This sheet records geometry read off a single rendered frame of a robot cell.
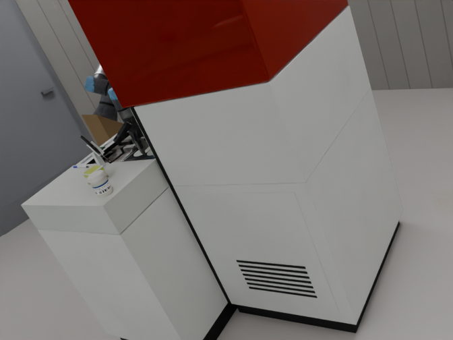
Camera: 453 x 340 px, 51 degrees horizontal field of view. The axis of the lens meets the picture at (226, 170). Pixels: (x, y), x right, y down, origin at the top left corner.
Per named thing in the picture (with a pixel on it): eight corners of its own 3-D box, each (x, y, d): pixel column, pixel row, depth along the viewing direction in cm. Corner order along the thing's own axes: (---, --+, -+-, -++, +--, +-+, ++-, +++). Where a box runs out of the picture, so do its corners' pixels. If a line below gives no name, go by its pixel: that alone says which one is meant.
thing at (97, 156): (111, 163, 227) (98, 139, 221) (106, 168, 224) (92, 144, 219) (103, 164, 231) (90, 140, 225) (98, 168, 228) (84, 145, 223)
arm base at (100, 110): (89, 116, 295) (93, 100, 296) (111, 123, 304) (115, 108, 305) (97, 115, 283) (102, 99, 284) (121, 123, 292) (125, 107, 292)
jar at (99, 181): (116, 188, 197) (106, 168, 193) (105, 197, 192) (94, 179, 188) (106, 188, 201) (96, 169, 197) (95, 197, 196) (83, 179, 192)
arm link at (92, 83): (109, 26, 259) (84, 77, 225) (129, 32, 261) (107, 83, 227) (108, 44, 267) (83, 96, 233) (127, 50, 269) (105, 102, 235)
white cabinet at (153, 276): (282, 239, 291) (234, 121, 257) (197, 368, 226) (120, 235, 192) (203, 234, 330) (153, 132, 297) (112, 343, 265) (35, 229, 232)
